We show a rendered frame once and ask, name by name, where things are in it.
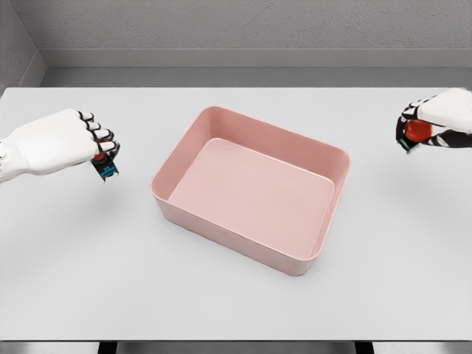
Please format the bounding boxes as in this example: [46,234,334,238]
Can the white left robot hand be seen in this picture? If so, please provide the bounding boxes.
[13,108,121,176]

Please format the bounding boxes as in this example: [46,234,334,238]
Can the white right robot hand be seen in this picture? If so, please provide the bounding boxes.
[395,87,472,150]

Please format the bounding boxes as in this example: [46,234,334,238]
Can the red button industrial switch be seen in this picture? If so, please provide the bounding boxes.
[90,151,120,182]
[396,119,433,154]

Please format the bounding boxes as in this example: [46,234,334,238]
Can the pink rectangular plastic basket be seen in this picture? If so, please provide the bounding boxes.
[149,105,352,276]

